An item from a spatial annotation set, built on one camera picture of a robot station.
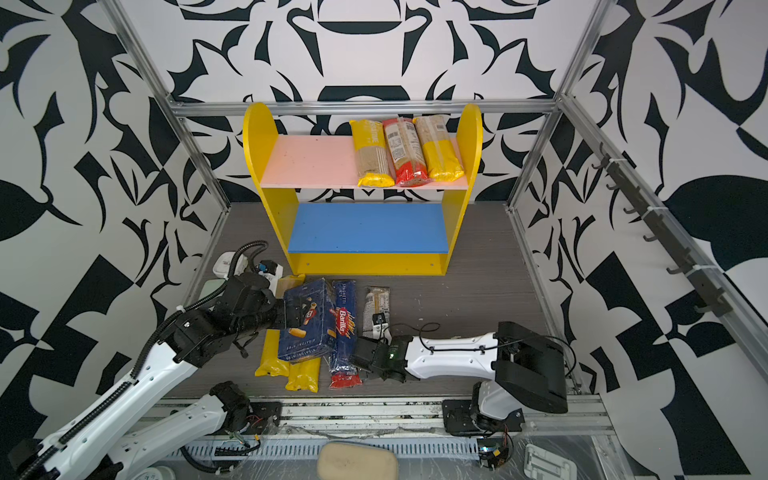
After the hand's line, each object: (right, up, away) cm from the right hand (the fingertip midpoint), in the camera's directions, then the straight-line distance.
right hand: (375, 362), depth 81 cm
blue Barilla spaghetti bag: (-8, +3, -4) cm, 9 cm away
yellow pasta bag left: (-19, -2, -2) cm, 19 cm away
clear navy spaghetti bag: (0, +14, +11) cm, 18 cm away
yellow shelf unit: (0, +48, +45) cm, 65 cm away
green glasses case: (-53, +18, +14) cm, 57 cm away
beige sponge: (-5, -15, -15) cm, 22 cm away
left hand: (-19, +19, -9) cm, 28 cm away
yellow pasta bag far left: (-28, -1, 0) cm, 28 cm away
